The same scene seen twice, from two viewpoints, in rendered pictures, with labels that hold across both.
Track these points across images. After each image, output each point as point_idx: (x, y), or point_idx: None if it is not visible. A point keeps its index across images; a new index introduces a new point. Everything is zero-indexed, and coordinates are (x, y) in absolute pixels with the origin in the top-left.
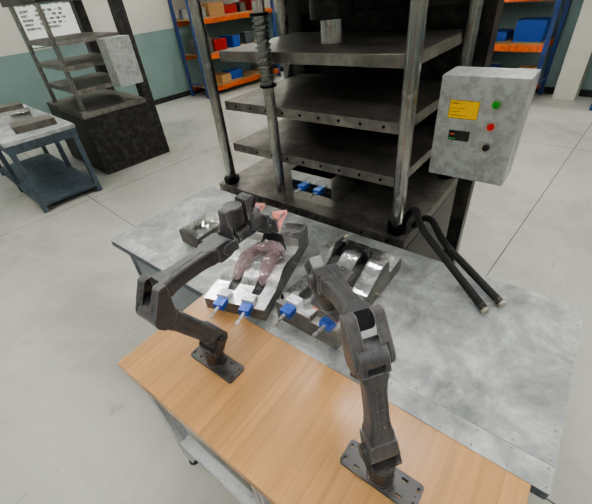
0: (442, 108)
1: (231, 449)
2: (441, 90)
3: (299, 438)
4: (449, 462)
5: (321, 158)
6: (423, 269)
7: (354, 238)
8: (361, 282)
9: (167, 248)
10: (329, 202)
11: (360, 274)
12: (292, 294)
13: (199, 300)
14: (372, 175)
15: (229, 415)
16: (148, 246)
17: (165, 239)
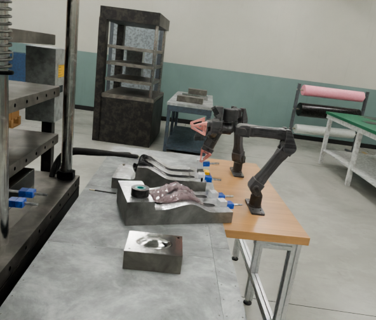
0: (56, 72)
1: (274, 194)
2: (56, 60)
3: None
4: (216, 165)
5: (14, 155)
6: (114, 167)
7: (93, 186)
8: (162, 164)
9: (203, 279)
10: (33, 199)
11: (159, 162)
12: (199, 173)
13: (231, 228)
14: (50, 141)
15: (267, 197)
16: (218, 300)
17: (191, 292)
